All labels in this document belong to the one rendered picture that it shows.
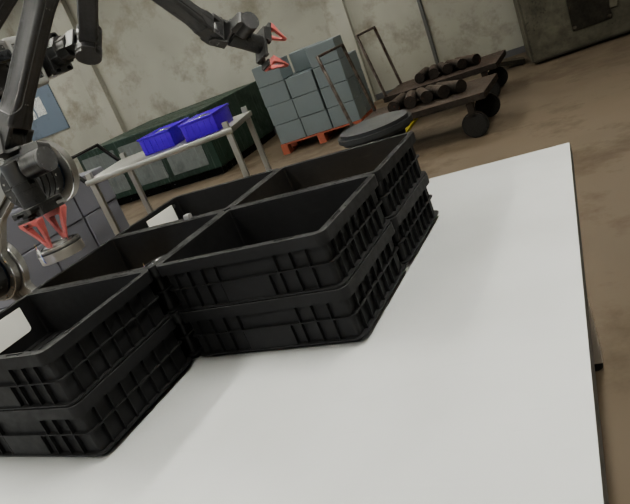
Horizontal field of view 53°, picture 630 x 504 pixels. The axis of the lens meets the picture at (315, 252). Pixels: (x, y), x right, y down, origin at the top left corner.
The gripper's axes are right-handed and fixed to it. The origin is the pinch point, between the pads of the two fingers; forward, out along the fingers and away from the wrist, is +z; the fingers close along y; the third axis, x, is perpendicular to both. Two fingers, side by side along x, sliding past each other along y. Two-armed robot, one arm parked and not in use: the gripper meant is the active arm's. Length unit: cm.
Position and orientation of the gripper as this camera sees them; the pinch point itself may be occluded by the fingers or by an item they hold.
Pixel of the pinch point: (56, 239)
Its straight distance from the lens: 157.4
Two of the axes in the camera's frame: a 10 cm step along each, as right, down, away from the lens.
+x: -8.3, 2.0, 5.3
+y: 4.0, -4.5, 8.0
